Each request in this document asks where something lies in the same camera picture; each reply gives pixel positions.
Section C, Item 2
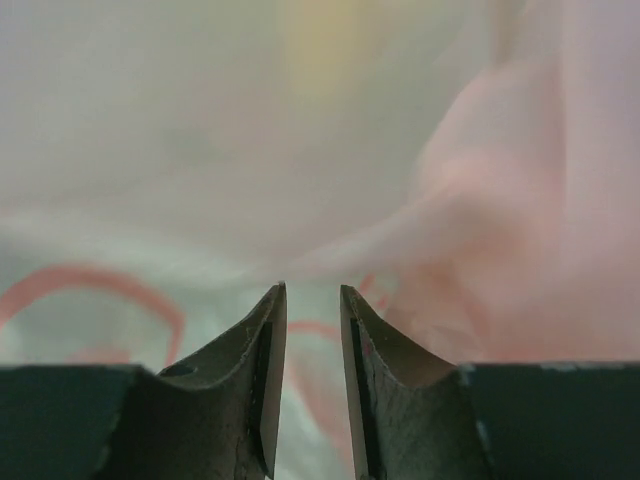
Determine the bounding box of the pink plastic bag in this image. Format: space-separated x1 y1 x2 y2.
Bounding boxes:
1 1 639 479

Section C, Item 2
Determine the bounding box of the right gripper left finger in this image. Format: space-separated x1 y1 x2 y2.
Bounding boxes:
95 284 287 479

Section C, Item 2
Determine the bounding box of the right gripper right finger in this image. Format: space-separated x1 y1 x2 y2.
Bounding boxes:
340 285 492 480

